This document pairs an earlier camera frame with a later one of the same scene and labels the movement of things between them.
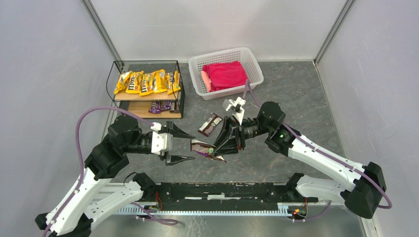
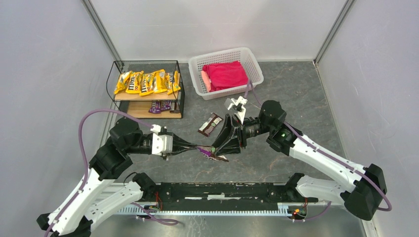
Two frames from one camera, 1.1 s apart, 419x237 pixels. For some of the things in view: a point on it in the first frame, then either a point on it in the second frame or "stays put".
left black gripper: x=169 y=143 to x=174 y=145
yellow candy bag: x=172 y=82 stays put
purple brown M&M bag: x=165 y=105 stays put
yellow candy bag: x=158 y=81 stays put
